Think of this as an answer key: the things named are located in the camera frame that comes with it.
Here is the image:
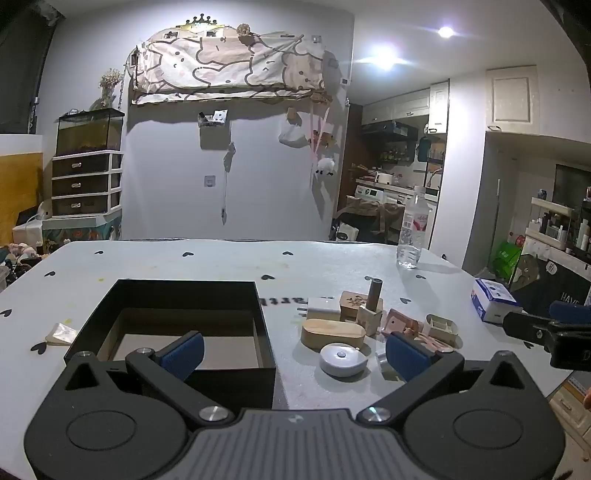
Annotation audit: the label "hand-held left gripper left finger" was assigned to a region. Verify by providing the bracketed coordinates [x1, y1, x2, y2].
[65, 331, 234, 427]

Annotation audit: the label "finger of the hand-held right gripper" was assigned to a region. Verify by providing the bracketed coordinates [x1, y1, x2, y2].
[549, 300, 591, 322]
[502, 311, 557, 343]

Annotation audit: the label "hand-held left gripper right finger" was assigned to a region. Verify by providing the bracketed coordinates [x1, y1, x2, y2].
[356, 332, 528, 424]

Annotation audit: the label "wooden stamp with brown cylinder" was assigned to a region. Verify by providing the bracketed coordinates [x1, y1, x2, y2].
[358, 278, 384, 337]

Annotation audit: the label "white round tape measure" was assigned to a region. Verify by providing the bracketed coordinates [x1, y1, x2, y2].
[320, 343, 368, 378]

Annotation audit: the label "oval wooden box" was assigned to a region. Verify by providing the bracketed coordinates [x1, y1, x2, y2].
[301, 318, 367, 350]

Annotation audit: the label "black cardboard box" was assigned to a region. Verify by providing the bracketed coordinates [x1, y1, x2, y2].
[64, 279, 278, 411]

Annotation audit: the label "white charger adapter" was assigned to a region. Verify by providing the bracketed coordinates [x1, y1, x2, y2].
[295, 296, 341, 323]

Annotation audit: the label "pink wooden piece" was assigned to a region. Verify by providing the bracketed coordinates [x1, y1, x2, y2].
[406, 332, 455, 355]

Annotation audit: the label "black chalkboard sign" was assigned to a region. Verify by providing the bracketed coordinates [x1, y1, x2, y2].
[512, 251, 591, 315]

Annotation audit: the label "blue and white tissue box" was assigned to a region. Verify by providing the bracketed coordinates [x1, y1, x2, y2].
[471, 278, 522, 323]

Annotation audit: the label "small beige open box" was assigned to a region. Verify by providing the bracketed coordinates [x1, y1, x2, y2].
[425, 314, 461, 348]

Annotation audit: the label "green bag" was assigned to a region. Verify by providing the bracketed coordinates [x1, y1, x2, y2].
[491, 239, 523, 278]

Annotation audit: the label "flat engraved wooden block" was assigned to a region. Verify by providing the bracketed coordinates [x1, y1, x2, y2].
[339, 291, 384, 322]

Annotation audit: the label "white shelf with bottles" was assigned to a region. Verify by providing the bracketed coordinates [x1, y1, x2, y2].
[525, 185, 591, 260]

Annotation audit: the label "clear plastic water bottle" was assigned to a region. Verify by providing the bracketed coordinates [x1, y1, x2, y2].
[397, 186, 433, 270]

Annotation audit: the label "brown cloth covered chair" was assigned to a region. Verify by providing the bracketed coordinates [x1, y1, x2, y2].
[338, 196, 408, 244]

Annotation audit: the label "white washing machine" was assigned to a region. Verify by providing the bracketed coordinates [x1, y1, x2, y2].
[355, 185, 387, 204]

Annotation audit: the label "pile of plush toys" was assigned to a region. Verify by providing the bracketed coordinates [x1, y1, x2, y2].
[0, 242, 48, 278]

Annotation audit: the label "white plastic drawer unit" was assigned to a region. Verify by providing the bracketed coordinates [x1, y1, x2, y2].
[51, 150, 123, 217]

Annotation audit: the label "brown wooden board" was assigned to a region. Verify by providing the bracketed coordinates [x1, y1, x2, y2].
[0, 152, 45, 245]

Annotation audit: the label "glass fish tank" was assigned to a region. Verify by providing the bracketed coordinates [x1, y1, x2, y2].
[55, 108, 126, 157]

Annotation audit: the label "white hanging plastic bag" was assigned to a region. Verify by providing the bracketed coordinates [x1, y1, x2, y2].
[278, 121, 310, 149]

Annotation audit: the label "white kitchen upper cabinets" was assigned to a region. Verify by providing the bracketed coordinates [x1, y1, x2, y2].
[362, 82, 451, 135]

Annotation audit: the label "dried flower bunch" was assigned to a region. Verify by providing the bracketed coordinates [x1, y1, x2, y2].
[99, 69, 123, 110]

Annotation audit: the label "cartoon printed cloth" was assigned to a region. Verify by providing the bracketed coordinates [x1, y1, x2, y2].
[129, 25, 341, 105]

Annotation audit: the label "black curtain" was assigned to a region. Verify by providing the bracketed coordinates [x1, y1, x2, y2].
[0, 0, 62, 135]

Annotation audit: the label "grey hanging toy with cord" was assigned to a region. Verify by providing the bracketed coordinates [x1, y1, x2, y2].
[222, 141, 238, 226]

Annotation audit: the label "white wall cabinet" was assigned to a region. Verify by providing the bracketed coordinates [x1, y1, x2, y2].
[486, 66, 539, 135]

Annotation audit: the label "small wall holder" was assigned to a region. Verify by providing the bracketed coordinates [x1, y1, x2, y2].
[198, 109, 230, 128]

